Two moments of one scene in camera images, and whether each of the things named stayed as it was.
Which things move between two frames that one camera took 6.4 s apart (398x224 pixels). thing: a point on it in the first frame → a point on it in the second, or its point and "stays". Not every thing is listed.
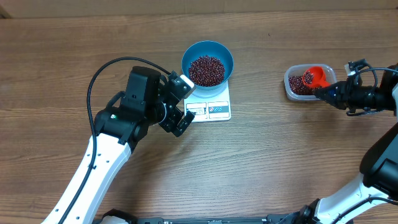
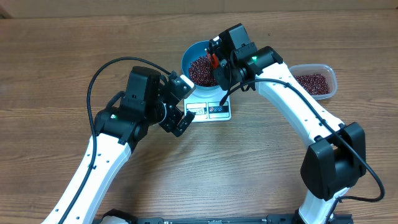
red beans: x=300 y=84 stays
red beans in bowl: x=206 y=71 stays
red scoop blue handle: x=319 y=79 → x=215 y=61
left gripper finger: x=185 y=122 stays
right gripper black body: x=351 y=96 → x=227 y=76
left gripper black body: x=168 y=122 stays
